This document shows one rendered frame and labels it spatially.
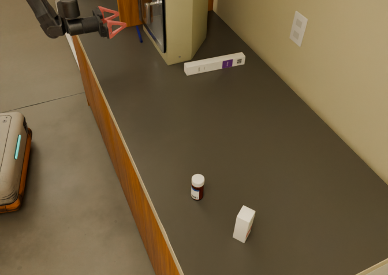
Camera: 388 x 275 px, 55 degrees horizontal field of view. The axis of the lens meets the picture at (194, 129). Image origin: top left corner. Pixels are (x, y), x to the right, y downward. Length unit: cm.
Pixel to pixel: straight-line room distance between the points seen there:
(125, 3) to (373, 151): 122
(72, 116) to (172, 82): 145
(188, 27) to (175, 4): 12
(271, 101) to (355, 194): 47
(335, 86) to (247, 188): 50
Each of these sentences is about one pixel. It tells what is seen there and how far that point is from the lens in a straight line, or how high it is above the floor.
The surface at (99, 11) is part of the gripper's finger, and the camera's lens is 150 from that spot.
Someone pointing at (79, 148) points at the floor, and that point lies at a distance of 261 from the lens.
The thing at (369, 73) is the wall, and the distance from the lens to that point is 128.
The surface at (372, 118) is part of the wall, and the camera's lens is 132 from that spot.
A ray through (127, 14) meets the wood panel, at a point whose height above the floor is 100.
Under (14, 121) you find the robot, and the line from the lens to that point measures 252.
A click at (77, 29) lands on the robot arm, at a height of 116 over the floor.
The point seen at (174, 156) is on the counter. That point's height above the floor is 94.
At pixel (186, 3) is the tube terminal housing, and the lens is 150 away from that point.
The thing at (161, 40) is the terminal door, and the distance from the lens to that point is 157.
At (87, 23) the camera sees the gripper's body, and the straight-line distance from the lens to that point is 146.
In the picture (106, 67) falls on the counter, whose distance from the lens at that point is 163.
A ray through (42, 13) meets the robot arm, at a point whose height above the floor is 122.
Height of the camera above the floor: 187
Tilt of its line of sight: 45 degrees down
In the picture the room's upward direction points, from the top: 2 degrees clockwise
